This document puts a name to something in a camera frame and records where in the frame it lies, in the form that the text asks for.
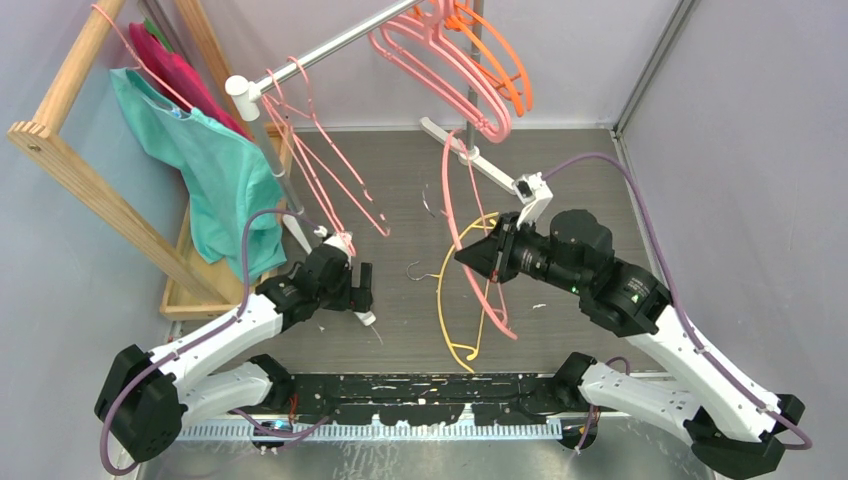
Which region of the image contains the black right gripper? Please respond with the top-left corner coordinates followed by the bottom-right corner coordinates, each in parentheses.
top-left (456, 209), bottom-right (587, 295)

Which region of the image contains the yellow wire hanger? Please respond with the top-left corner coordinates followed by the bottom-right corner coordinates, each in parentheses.
top-left (405, 211), bottom-right (501, 374)

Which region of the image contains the pink plastic hanger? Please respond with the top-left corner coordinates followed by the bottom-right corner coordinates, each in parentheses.
top-left (368, 13), bottom-right (505, 145)

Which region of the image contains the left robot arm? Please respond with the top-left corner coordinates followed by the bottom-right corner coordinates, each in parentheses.
top-left (94, 235), bottom-right (376, 463)

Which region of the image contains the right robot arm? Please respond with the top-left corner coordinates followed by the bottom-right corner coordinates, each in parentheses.
top-left (456, 210), bottom-right (805, 479)

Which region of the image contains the teal shirt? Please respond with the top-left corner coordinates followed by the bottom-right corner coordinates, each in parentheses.
top-left (110, 69), bottom-right (287, 280)

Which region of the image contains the wooden clothes rack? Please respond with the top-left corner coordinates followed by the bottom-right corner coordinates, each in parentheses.
top-left (6, 0), bottom-right (296, 323)

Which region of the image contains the white metal clothes rack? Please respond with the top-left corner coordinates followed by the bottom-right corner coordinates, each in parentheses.
top-left (225, 1), bottom-right (533, 212)

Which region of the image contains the magenta garment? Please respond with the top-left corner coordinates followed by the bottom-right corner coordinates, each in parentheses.
top-left (128, 23), bottom-right (248, 138)

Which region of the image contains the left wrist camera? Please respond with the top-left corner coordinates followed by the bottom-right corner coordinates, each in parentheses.
top-left (313, 226), bottom-right (355, 261)

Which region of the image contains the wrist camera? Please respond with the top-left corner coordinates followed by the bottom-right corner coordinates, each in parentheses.
top-left (513, 172), bottom-right (553, 227)
top-left (313, 226), bottom-right (355, 261)

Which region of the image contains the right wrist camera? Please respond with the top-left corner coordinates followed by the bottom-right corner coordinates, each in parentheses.
top-left (513, 172), bottom-right (553, 227)

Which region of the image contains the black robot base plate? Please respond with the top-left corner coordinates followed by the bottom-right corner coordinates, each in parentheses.
top-left (241, 373), bottom-right (588, 426)

